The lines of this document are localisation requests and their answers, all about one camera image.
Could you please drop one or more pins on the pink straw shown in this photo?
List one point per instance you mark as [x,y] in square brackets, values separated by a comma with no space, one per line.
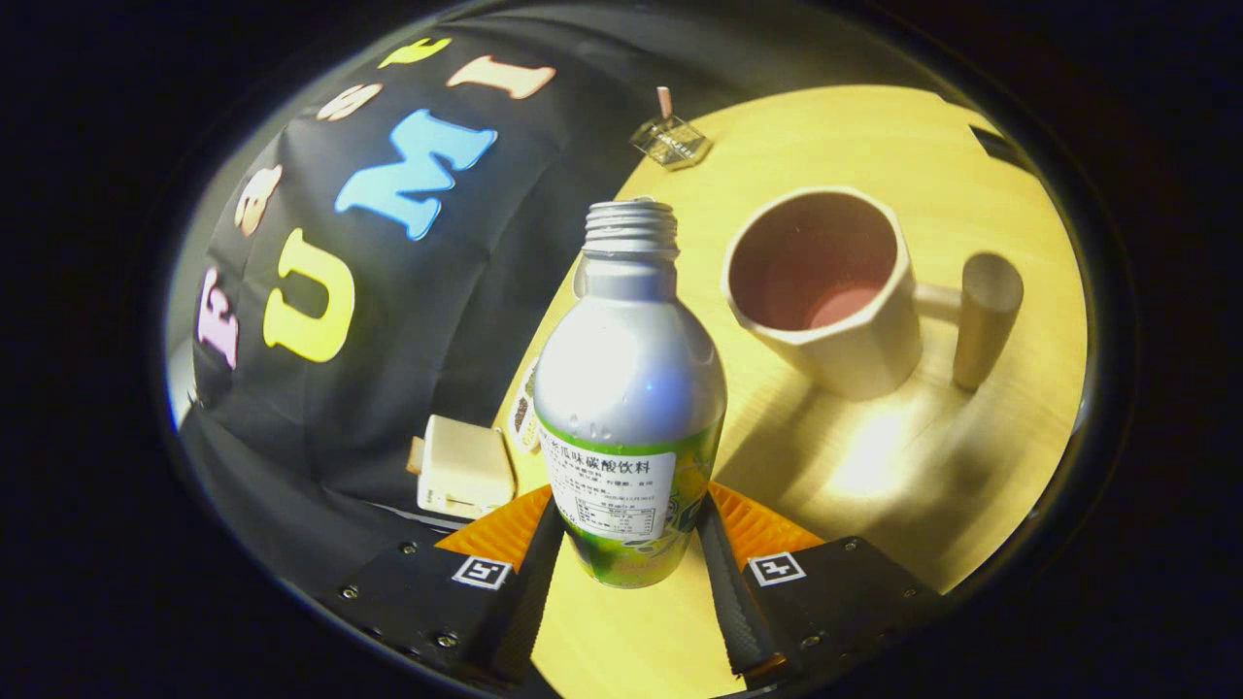
[664,102]

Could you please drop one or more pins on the silver green juice bottle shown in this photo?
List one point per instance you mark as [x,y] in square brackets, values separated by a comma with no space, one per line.
[631,388]

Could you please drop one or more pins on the white divided dish of beans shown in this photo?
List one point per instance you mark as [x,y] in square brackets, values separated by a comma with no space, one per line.
[524,413]

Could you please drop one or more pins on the black backdrop cloth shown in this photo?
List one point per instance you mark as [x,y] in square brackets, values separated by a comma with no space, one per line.
[437,320]

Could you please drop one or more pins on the wooden table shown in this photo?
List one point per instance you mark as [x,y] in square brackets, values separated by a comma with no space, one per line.
[874,466]

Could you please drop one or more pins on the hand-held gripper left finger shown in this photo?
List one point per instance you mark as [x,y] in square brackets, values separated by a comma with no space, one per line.
[529,602]

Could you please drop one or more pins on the toast slice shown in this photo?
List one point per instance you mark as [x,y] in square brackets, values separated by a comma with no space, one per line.
[416,454]

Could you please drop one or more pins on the white toaster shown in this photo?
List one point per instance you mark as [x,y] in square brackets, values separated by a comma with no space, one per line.
[466,466]

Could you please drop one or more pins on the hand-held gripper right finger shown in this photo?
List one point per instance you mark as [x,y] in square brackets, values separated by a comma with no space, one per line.
[743,607]

